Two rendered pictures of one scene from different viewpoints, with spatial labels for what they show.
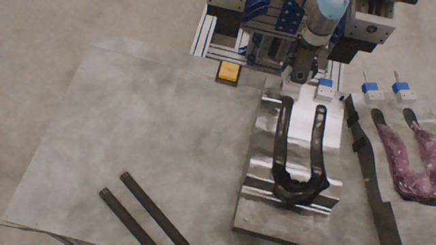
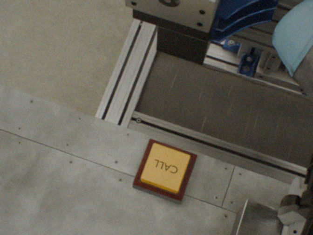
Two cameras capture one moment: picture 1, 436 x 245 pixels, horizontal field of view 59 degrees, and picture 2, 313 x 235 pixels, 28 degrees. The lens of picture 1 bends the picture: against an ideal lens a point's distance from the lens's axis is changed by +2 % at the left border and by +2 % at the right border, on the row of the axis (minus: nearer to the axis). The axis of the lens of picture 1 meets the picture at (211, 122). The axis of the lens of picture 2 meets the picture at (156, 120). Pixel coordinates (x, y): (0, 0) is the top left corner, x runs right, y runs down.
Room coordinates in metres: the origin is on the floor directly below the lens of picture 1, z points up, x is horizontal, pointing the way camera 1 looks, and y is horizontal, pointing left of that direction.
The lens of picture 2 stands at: (0.49, -0.05, 1.74)
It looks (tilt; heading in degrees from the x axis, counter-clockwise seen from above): 70 degrees down; 10
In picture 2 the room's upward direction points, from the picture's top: 5 degrees clockwise
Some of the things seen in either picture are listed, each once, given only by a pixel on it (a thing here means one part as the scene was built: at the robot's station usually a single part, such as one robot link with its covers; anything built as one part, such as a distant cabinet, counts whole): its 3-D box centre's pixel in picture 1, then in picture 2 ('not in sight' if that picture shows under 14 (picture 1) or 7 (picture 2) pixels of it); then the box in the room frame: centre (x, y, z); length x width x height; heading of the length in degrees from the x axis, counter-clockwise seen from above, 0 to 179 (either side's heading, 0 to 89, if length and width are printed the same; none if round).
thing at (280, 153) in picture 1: (302, 145); not in sight; (0.48, -0.27, 0.92); 0.35 x 0.16 x 0.09; 176
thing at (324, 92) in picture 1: (324, 83); not in sight; (0.73, -0.34, 0.89); 0.13 x 0.05 x 0.05; 176
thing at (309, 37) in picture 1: (316, 30); not in sight; (0.72, -0.23, 1.13); 0.08 x 0.08 x 0.05
